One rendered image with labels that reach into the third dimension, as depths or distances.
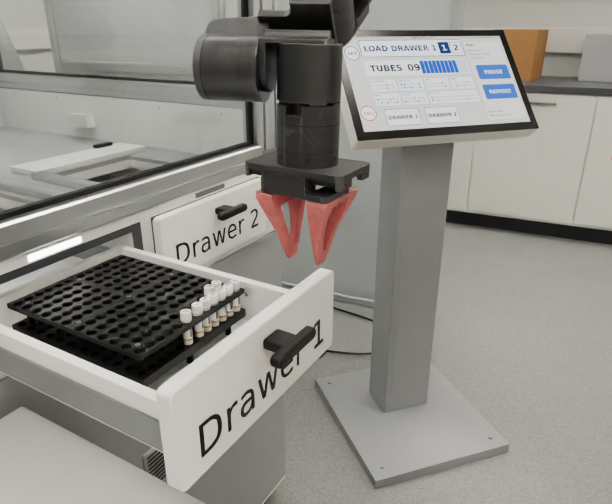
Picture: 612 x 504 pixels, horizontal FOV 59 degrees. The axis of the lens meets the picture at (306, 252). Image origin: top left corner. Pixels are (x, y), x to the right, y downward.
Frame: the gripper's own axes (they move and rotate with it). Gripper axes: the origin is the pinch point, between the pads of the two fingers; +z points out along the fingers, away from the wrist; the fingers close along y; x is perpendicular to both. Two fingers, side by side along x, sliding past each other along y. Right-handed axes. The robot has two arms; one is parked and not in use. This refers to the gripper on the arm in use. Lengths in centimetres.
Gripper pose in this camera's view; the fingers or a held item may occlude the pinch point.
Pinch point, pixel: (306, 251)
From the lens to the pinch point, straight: 53.9
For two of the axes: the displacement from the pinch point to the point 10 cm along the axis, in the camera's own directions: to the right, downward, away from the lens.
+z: -0.2, 9.2, 3.9
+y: -8.6, -2.1, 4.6
